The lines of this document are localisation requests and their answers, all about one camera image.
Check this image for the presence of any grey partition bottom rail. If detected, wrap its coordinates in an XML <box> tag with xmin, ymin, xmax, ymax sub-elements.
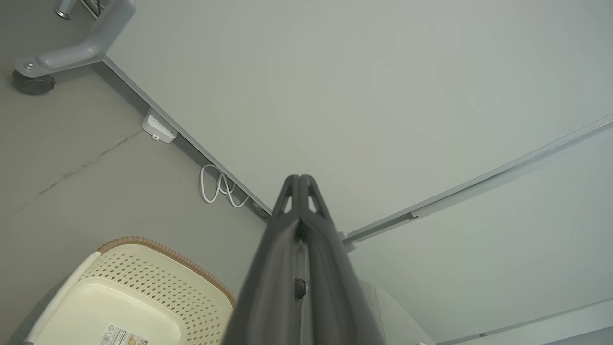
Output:
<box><xmin>102</xmin><ymin>54</ymin><xmax>273</xmax><ymax>220</ymax></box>

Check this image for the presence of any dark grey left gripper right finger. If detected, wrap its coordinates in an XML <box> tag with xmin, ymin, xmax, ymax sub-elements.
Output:
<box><xmin>300</xmin><ymin>175</ymin><xmax>384</xmax><ymax>345</ymax></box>

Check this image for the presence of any white power adapter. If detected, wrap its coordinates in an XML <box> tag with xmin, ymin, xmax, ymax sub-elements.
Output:
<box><xmin>141</xmin><ymin>109</ymin><xmax>178</xmax><ymax>144</ymax></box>

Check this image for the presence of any basket label sticker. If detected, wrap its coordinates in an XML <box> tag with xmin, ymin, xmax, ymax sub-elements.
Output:
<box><xmin>97</xmin><ymin>324</ymin><xmax>149</xmax><ymax>345</ymax></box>

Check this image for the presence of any white coiled cable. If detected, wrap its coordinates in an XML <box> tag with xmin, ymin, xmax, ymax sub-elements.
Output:
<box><xmin>200</xmin><ymin>164</ymin><xmax>250</xmax><ymax>208</ymax></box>

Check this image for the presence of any small grey partition foot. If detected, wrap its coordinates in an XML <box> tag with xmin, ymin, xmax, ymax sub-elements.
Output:
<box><xmin>338</xmin><ymin>231</ymin><xmax>358</xmax><ymax>253</ymax></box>

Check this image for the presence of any grey partition frame post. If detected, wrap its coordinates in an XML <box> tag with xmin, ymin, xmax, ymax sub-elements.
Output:
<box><xmin>342</xmin><ymin>113</ymin><xmax>613</xmax><ymax>242</ymax></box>

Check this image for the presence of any grey table leg with caster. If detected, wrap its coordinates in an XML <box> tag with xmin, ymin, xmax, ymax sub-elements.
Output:
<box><xmin>13</xmin><ymin>0</ymin><xmax>137</xmax><ymax>79</ymax></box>

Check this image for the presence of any metal furniture leg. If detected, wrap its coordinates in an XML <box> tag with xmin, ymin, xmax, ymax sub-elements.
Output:
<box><xmin>54</xmin><ymin>0</ymin><xmax>78</xmax><ymax>20</ymax></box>

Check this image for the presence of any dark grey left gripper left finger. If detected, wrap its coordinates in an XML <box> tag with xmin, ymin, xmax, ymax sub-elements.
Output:
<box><xmin>223</xmin><ymin>175</ymin><xmax>302</xmax><ymax>345</ymax></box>

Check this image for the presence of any black caster wheel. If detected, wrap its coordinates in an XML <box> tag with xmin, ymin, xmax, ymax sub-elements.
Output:
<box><xmin>12</xmin><ymin>69</ymin><xmax>56</xmax><ymax>96</ymax></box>

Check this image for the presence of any cream plastic laundry basket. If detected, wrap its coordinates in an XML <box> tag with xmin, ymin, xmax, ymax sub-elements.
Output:
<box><xmin>23</xmin><ymin>236</ymin><xmax>236</xmax><ymax>345</ymax></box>

